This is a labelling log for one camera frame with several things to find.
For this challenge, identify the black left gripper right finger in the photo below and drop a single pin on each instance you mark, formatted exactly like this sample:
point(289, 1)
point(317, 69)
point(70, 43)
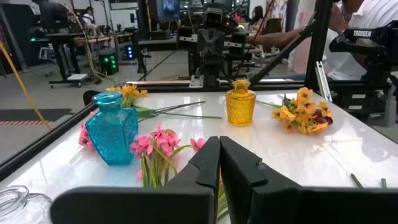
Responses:
point(311, 208)

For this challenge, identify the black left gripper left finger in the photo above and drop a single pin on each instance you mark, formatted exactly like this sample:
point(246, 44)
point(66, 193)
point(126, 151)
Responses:
point(140, 205)

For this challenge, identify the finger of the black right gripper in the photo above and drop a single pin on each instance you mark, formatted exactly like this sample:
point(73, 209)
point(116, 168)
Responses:
point(218, 46)
point(204, 46)

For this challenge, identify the yellow artificial flower bunch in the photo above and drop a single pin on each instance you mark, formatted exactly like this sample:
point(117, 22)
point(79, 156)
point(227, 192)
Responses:
point(301, 115)
point(130, 91)

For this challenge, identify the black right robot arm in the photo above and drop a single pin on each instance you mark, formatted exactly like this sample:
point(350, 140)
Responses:
point(211, 74)

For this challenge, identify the yellow glass vase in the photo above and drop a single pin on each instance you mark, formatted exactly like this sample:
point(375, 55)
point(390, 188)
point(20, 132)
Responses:
point(241, 105)

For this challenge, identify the blue glass vase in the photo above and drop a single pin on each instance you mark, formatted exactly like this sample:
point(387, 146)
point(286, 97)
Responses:
point(112, 133)

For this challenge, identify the clear glass vase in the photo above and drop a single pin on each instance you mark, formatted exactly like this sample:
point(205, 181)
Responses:
point(21, 208)

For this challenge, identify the person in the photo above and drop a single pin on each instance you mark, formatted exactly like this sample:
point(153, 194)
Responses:
point(367, 18)
point(258, 17)
point(88, 18)

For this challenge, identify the dark monitor screen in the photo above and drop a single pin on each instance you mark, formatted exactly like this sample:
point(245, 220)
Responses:
point(168, 9)

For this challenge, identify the wooden table base board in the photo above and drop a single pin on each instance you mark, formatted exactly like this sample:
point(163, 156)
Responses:
point(161, 82)

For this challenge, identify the green-lit computer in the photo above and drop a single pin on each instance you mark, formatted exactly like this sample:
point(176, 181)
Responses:
point(109, 63)

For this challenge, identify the wooden top workbench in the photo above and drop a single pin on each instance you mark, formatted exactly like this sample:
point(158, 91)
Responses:
point(102, 39)

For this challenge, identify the black rolling desk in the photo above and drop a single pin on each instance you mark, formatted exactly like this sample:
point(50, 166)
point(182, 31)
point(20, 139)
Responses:
point(65, 40)

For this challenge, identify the black mat with striped edge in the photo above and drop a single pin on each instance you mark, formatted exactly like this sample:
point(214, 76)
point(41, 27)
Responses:
point(31, 115)

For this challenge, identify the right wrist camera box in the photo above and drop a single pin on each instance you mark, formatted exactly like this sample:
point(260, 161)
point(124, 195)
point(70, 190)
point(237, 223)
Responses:
point(214, 18)

